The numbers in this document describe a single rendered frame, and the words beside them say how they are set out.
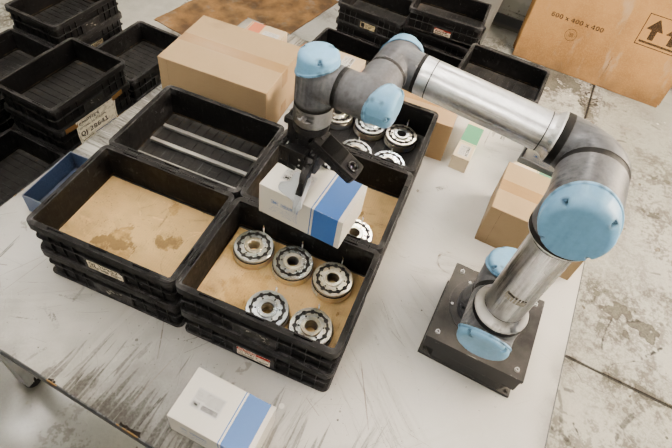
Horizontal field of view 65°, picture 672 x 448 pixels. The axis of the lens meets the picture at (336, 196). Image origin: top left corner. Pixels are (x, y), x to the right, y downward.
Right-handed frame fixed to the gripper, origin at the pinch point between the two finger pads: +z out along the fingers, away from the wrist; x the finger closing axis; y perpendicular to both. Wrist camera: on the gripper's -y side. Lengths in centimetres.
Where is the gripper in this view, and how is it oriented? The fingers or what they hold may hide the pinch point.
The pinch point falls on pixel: (313, 193)
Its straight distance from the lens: 114.5
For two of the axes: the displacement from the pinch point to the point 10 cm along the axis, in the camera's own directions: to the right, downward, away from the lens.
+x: -4.5, 6.4, -6.3
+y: -8.9, -4.1, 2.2
